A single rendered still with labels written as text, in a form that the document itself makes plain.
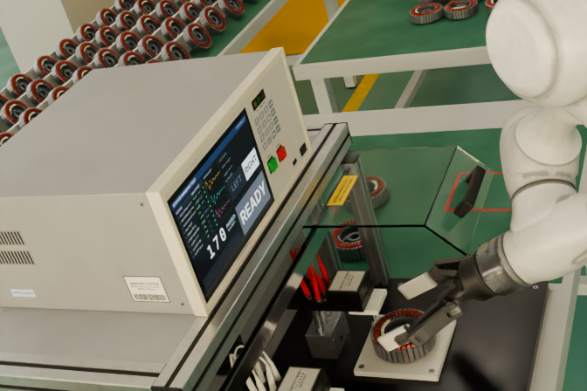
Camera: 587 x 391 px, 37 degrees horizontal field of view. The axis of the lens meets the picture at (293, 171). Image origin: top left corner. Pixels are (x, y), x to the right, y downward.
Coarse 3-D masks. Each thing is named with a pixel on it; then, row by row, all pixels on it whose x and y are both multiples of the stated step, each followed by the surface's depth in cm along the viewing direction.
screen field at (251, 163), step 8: (248, 160) 132; (256, 160) 135; (240, 168) 130; (248, 168) 132; (232, 176) 128; (240, 176) 130; (248, 176) 132; (232, 184) 128; (240, 184) 130; (232, 192) 128; (232, 200) 128
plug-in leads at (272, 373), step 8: (264, 352) 135; (264, 360) 134; (272, 360) 136; (256, 368) 137; (272, 368) 136; (256, 376) 132; (264, 376) 138; (272, 376) 135; (280, 376) 138; (248, 384) 135; (256, 384) 132; (264, 384) 138; (272, 384) 135
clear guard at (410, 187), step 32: (352, 160) 158; (384, 160) 155; (416, 160) 152; (448, 160) 150; (352, 192) 149; (384, 192) 146; (416, 192) 143; (448, 192) 143; (480, 192) 147; (320, 224) 142; (352, 224) 140; (384, 224) 137; (416, 224) 135; (448, 224) 137
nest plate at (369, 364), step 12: (444, 336) 154; (372, 348) 156; (432, 348) 152; (444, 348) 151; (360, 360) 154; (372, 360) 153; (384, 360) 153; (420, 360) 150; (432, 360) 150; (444, 360) 150; (360, 372) 152; (372, 372) 151; (384, 372) 150; (396, 372) 149; (408, 372) 149; (420, 372) 148; (432, 372) 147
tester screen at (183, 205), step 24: (240, 120) 131; (240, 144) 130; (216, 168) 124; (192, 192) 118; (216, 192) 123; (240, 192) 130; (192, 216) 118; (216, 216) 123; (192, 240) 117; (240, 240) 129
